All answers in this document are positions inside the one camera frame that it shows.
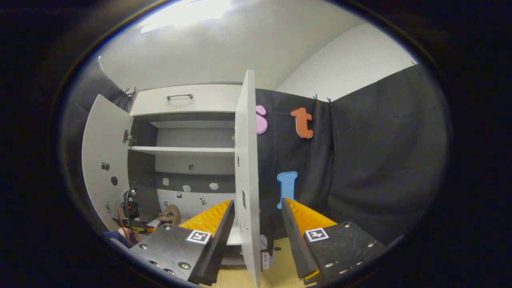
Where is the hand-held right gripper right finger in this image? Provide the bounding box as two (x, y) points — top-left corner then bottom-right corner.
(281, 197), (388, 285)

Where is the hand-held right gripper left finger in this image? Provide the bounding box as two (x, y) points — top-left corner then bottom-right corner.
(129, 199), (236, 286)

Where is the brown shoe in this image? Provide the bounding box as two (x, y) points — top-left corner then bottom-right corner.
(158, 205), (181, 226)

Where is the white shoe cabinet door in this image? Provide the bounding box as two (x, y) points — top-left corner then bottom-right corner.
(234, 69), (262, 288)
(82, 94), (134, 232)

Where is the white shoe cabinet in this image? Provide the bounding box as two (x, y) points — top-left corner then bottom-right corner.
(127, 82), (244, 266)

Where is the white cabinet shelf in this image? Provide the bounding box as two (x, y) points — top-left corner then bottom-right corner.
(129, 146), (236, 156)

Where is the blue white box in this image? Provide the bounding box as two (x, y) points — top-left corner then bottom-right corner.
(261, 235), (275, 272)

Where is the red cable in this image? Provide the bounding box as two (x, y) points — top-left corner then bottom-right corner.
(118, 202), (135, 246)

